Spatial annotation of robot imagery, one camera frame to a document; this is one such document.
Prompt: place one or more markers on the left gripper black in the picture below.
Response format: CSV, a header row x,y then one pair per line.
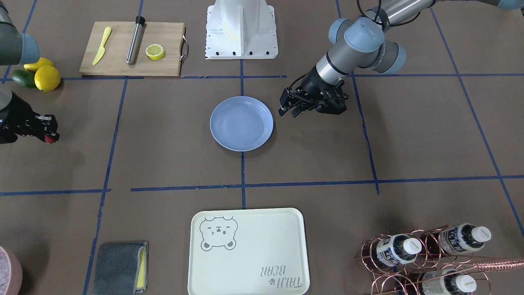
x,y
312,84

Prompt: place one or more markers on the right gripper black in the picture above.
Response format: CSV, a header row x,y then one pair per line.
x,y
15,116

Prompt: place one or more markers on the red strawberry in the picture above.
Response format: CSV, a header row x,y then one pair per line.
x,y
49,139

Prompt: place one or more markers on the blue plate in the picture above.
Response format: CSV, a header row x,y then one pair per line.
x,y
241,123

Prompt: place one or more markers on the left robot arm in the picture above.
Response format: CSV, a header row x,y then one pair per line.
x,y
356,43

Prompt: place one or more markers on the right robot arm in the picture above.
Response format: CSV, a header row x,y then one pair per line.
x,y
16,48

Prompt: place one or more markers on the yellow lemon large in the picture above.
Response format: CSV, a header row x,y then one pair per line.
x,y
47,78

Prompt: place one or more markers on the green lime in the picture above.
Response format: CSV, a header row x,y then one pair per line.
x,y
23,78

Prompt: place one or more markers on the yellow plastic knife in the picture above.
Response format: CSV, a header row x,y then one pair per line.
x,y
101,50

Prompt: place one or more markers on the lemon half slice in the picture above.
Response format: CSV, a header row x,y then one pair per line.
x,y
155,51

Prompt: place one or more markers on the pink bowl of ice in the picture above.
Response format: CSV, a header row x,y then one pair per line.
x,y
11,273

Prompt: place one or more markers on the cream bear tray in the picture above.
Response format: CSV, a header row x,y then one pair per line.
x,y
248,252

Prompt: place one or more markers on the grey folded cloth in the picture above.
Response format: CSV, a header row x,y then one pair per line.
x,y
121,269

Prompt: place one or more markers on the dark tea bottle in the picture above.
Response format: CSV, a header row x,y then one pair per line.
x,y
387,252
441,282
457,240

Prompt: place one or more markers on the dark tea bottle rear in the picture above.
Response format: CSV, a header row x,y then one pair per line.
x,y
441,282

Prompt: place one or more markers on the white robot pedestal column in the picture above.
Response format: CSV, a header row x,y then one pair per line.
x,y
241,29

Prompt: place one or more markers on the steel knife handle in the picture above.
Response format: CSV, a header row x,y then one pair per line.
x,y
136,40

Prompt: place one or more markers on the copper wire bottle rack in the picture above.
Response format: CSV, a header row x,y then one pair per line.
x,y
407,279

